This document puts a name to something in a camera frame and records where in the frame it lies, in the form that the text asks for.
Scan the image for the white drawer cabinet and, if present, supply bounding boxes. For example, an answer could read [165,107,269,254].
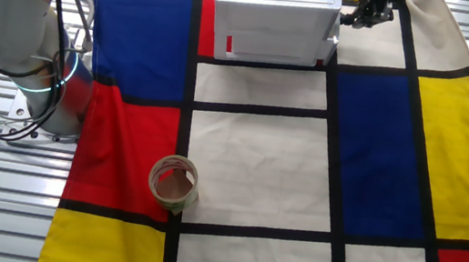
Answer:
[205,0,345,76]

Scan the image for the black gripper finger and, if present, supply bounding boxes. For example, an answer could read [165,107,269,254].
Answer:
[372,0,397,28]
[347,0,379,32]

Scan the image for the white drawer with black knob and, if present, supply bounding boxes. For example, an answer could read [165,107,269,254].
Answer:
[314,5,356,73]

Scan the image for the silver base mounting plate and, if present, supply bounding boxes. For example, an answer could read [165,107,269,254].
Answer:
[1,87,87,146]

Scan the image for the brown cardboard block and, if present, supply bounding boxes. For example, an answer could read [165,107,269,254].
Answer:
[154,166,198,204]

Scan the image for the thick grey base cable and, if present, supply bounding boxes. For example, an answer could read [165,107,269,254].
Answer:
[49,0,97,61]

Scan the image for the colour block patterned cloth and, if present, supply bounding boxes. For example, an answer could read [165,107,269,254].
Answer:
[36,0,469,262]

